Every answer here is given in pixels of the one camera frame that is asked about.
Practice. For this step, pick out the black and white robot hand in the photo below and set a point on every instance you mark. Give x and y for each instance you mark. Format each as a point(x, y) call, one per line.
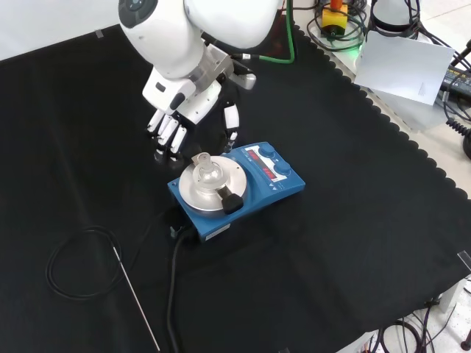
point(173, 93)

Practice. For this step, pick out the heater with blue base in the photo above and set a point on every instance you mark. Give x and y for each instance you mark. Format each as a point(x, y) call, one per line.
point(283, 185)

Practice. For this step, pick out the clear round-bottom glass flask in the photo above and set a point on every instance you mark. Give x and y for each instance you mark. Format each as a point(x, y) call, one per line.
point(207, 176)

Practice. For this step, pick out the grey tape piece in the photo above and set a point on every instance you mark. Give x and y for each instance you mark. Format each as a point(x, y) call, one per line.
point(99, 34)

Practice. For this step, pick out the yellow stop button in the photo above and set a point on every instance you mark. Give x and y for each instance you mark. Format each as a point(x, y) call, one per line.
point(334, 19)

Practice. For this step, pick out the black cloth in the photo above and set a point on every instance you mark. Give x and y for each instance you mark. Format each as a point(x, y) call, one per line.
point(331, 228)

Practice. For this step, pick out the pale board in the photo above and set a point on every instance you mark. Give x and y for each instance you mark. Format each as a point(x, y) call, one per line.
point(401, 66)

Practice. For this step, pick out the black power adapter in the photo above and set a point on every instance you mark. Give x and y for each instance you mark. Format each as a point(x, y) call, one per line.
point(458, 79)

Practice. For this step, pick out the clear tape piece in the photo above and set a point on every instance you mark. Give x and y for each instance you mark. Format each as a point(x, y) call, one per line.
point(465, 259)

